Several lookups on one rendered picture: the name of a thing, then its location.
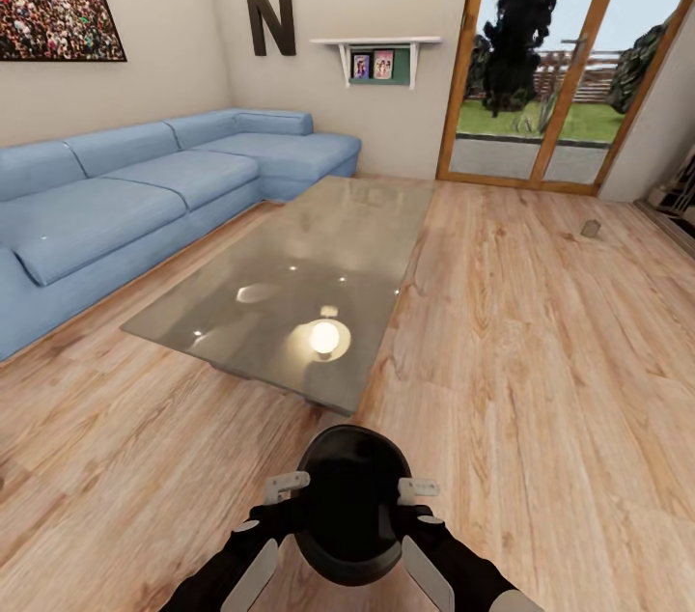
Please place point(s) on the sofa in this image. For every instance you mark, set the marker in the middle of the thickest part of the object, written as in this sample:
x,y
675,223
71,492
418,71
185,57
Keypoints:
x,y
84,217

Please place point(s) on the decorative sign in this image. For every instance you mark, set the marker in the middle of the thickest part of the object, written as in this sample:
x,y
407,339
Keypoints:
x,y
282,32

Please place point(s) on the shelf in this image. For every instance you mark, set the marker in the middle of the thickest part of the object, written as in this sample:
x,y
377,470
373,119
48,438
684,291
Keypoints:
x,y
405,63

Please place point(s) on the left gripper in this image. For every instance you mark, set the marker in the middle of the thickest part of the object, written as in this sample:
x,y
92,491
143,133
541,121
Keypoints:
x,y
292,514

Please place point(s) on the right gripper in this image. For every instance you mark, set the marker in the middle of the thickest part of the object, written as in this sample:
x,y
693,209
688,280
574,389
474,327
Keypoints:
x,y
390,517

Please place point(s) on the cauldron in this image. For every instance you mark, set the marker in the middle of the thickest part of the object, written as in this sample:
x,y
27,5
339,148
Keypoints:
x,y
351,469

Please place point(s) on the door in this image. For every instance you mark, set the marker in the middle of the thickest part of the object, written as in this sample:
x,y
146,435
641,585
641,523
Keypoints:
x,y
545,91

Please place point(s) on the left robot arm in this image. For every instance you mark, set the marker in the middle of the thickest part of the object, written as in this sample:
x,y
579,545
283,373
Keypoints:
x,y
235,577

